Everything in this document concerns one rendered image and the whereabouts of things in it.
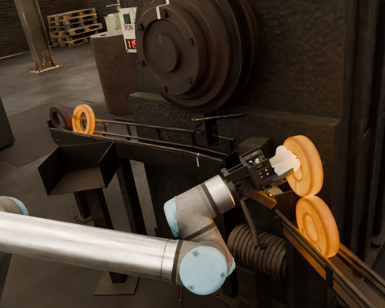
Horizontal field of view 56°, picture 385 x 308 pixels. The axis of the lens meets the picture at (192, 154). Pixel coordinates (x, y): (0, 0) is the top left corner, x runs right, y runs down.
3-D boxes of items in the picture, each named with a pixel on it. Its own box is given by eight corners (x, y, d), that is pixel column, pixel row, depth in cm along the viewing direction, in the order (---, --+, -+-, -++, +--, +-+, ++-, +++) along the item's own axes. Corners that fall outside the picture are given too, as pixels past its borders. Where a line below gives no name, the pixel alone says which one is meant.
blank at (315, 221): (301, 210, 102) (290, 213, 102) (317, 184, 89) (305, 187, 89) (326, 263, 94) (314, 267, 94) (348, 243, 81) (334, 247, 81)
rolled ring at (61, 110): (60, 106, 200) (65, 104, 202) (45, 106, 212) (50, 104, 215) (71, 137, 206) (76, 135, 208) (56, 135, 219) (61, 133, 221)
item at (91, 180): (98, 266, 195) (58, 145, 163) (145, 264, 191) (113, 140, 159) (84, 296, 177) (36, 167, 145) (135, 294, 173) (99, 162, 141)
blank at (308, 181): (291, 128, 98) (279, 131, 97) (323, 145, 83) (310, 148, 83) (293, 179, 103) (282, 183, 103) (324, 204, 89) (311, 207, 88)
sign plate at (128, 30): (129, 51, 162) (121, 8, 154) (171, 52, 146) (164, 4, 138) (126, 52, 161) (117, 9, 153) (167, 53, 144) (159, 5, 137)
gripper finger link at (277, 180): (296, 170, 87) (264, 187, 87) (297, 175, 88) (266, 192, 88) (286, 162, 92) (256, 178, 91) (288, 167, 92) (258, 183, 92)
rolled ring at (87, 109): (76, 142, 202) (80, 142, 205) (93, 132, 190) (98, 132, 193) (69, 111, 205) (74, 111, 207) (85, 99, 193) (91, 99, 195)
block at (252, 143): (257, 189, 139) (253, 132, 128) (276, 195, 134) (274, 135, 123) (242, 203, 132) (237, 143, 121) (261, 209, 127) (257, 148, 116)
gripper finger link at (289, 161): (306, 144, 87) (272, 162, 86) (311, 164, 90) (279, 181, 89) (299, 140, 90) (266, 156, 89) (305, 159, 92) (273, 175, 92)
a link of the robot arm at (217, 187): (223, 220, 88) (212, 200, 97) (241, 211, 88) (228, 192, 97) (210, 193, 84) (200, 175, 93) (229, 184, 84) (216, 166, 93)
